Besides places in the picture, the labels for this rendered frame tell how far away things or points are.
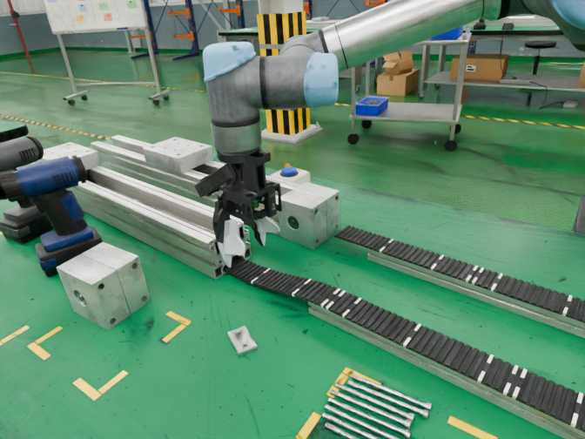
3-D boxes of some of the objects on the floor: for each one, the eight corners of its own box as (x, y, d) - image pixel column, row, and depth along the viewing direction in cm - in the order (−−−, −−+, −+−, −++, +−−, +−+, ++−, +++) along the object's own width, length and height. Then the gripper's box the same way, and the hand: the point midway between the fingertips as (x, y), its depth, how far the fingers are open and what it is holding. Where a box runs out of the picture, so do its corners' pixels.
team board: (63, 106, 606) (13, -53, 513) (87, 98, 648) (43, -51, 555) (155, 106, 568) (117, -65, 475) (173, 98, 610) (143, -62, 517)
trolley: (460, 132, 391) (476, 13, 343) (456, 152, 347) (474, 18, 299) (353, 126, 429) (354, 18, 381) (337, 144, 385) (336, 23, 337)
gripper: (227, 168, 59) (244, 287, 69) (292, 140, 68) (297, 249, 78) (189, 157, 64) (209, 270, 74) (253, 133, 73) (264, 236, 83)
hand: (243, 249), depth 77 cm, fingers open, 8 cm apart
